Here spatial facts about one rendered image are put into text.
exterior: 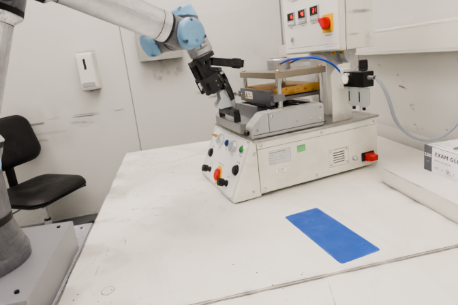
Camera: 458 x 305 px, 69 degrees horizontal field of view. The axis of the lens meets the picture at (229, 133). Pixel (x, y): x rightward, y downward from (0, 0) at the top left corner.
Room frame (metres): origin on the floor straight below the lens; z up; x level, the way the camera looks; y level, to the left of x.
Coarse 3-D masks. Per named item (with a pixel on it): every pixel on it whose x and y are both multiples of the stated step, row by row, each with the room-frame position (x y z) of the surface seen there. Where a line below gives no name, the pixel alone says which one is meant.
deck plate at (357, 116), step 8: (352, 112) 1.16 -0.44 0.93; (360, 112) 1.14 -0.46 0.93; (328, 120) 1.08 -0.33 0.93; (344, 120) 1.05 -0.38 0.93; (352, 120) 1.04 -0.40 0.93; (360, 120) 1.05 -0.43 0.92; (224, 128) 1.15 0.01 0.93; (312, 128) 0.99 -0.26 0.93; (320, 128) 1.00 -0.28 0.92; (240, 136) 1.02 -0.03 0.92; (272, 136) 0.95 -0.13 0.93; (280, 136) 0.95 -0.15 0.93
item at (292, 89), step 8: (288, 80) 1.25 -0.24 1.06; (256, 88) 1.14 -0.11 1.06; (264, 88) 1.09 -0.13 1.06; (272, 88) 1.06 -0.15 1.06; (288, 88) 1.05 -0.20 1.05; (296, 88) 1.06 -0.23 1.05; (304, 88) 1.06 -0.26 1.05; (312, 88) 1.08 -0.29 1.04; (288, 96) 1.05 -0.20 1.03; (296, 96) 1.06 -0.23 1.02; (304, 96) 1.07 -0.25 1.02
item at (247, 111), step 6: (240, 108) 1.15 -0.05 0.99; (246, 108) 1.10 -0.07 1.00; (252, 108) 1.05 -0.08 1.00; (246, 114) 1.10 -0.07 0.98; (252, 114) 1.06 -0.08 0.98; (222, 120) 1.12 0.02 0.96; (228, 120) 1.07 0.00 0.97; (246, 120) 1.04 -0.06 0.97; (228, 126) 1.07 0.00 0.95; (234, 126) 1.02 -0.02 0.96; (240, 126) 0.98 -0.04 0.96; (240, 132) 0.98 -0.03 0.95
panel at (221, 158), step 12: (216, 132) 1.21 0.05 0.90; (228, 132) 1.11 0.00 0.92; (216, 144) 1.17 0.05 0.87; (228, 144) 1.07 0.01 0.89; (240, 144) 0.99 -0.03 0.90; (216, 156) 1.13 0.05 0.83; (228, 156) 1.04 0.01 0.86; (240, 156) 0.97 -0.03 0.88; (216, 168) 1.10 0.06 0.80; (228, 168) 1.01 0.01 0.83; (240, 168) 0.94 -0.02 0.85; (216, 180) 1.06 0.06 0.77; (228, 180) 0.98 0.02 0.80; (228, 192) 0.95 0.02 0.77
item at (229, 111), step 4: (224, 108) 1.09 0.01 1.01; (228, 108) 1.06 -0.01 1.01; (232, 108) 1.05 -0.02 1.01; (220, 112) 1.14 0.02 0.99; (224, 112) 1.10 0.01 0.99; (228, 112) 1.06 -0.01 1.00; (232, 112) 1.02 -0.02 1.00; (236, 112) 1.02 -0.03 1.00; (220, 116) 1.14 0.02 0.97; (232, 116) 1.04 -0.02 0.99; (236, 116) 1.02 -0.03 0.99; (240, 116) 1.02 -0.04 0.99; (236, 120) 1.02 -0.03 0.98; (240, 120) 1.02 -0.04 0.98
